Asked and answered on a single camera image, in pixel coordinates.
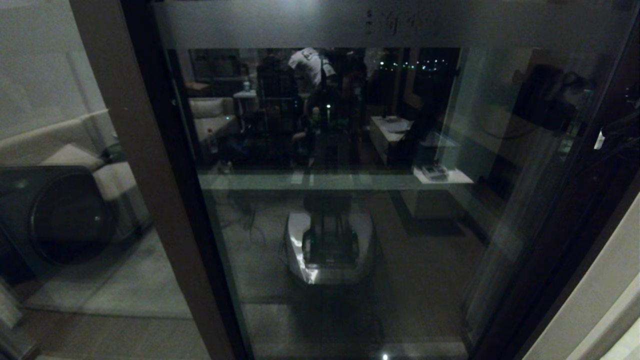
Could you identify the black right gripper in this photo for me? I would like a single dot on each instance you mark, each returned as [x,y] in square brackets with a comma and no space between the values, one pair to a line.
[622,137]

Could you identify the brown framed sliding glass door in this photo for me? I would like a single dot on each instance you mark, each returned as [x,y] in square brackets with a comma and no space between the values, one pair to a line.
[540,225]

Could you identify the dark brown door jamb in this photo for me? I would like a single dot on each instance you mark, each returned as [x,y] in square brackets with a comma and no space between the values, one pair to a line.
[595,280]

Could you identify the brown framed fixed glass door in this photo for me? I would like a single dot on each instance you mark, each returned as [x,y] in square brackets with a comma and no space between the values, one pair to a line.
[150,150]

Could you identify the grey floor rug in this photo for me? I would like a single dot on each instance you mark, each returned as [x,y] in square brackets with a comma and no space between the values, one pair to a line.
[125,287]

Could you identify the grey and beige sofa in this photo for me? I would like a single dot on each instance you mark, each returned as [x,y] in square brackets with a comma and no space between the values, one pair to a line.
[75,160]

